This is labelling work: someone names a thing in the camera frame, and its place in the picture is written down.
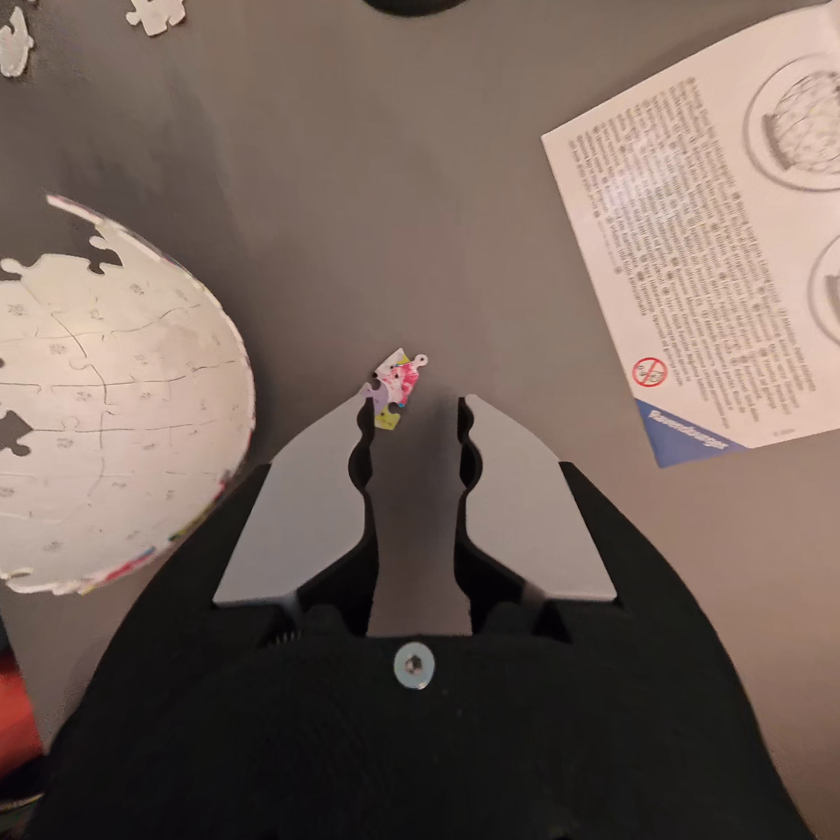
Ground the small curved puzzle piece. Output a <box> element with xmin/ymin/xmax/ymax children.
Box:
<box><xmin>359</xmin><ymin>348</ymin><xmax>429</xmax><ymax>432</ymax></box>

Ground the black round ball stand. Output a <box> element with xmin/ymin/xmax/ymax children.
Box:
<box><xmin>361</xmin><ymin>0</ymin><xmax>467</xmax><ymax>17</ymax></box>

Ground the half built puzzle ball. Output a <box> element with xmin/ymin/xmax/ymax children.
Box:
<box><xmin>0</xmin><ymin>192</ymin><xmax>257</xmax><ymax>597</ymax></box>

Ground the black jacket with orange lining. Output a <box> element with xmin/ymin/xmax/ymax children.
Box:
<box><xmin>0</xmin><ymin>650</ymin><xmax>46</xmax><ymax>765</ymax></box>

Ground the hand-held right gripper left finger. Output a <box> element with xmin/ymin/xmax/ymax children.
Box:
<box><xmin>212</xmin><ymin>395</ymin><xmax>382</xmax><ymax>634</ymax></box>

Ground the pile of white puzzle pieces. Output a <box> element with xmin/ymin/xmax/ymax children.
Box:
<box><xmin>0</xmin><ymin>0</ymin><xmax>188</xmax><ymax>78</ymax></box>

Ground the white instruction leaflet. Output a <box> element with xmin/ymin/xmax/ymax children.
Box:
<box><xmin>540</xmin><ymin>0</ymin><xmax>840</xmax><ymax>469</ymax></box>

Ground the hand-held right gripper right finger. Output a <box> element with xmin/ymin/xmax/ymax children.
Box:
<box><xmin>455</xmin><ymin>394</ymin><xmax>620</xmax><ymax>634</ymax></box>

